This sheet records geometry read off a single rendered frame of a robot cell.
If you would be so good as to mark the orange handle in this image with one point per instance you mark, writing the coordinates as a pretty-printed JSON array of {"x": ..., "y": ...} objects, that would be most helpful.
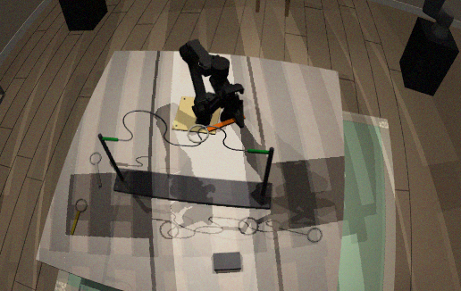
[{"x": 209, "y": 129}]

